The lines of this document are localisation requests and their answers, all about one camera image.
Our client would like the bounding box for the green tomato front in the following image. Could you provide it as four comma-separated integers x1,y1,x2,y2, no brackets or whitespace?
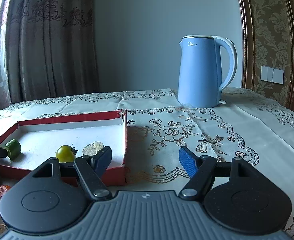
56,145,78,163

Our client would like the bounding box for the dark sugarcane piece in box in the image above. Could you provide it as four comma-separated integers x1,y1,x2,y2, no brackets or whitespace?
82,141,104,156

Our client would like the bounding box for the green cucumber piece in box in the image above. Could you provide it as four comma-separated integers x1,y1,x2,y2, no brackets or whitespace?
5,139,21,161

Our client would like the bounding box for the red shallow cardboard box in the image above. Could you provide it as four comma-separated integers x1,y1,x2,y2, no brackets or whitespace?
0,110,127,186

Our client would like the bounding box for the white floral tablecloth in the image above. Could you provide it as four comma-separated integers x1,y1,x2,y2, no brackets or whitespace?
0,88,294,239

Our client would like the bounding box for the light blue electric kettle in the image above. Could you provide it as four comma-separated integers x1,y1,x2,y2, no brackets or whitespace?
178,35,237,108

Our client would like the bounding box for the brown patterned curtain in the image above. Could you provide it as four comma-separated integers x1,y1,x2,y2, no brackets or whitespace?
0,0,99,107

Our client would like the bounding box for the ornate brown headboard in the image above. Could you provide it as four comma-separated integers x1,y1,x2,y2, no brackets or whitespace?
239,0,294,111

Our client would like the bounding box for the white wall switch panel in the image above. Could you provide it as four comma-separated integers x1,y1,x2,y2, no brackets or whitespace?
261,66,284,85

